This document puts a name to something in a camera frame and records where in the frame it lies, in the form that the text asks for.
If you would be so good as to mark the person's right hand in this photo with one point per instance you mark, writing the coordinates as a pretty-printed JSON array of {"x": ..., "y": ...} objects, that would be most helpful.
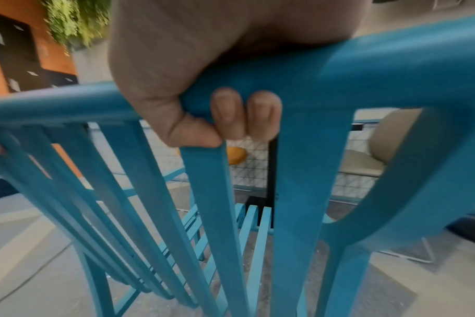
[{"x": 175, "y": 55}]

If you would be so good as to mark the blue slatted chair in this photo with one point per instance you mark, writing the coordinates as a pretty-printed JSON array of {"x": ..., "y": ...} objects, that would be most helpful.
[{"x": 378, "y": 71}]

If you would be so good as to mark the beige chair with white legs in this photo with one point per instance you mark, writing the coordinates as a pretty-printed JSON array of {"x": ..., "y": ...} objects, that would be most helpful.
[{"x": 359, "y": 164}]

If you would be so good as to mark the grey concrete planter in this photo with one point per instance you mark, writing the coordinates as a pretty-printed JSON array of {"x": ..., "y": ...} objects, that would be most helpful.
[{"x": 90, "y": 68}]

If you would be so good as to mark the table with black pedestal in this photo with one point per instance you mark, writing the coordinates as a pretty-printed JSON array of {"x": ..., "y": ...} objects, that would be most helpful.
[{"x": 272, "y": 173}]

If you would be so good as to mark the green hanging plant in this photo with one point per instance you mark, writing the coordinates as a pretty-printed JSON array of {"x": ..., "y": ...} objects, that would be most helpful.
[{"x": 77, "y": 18}]

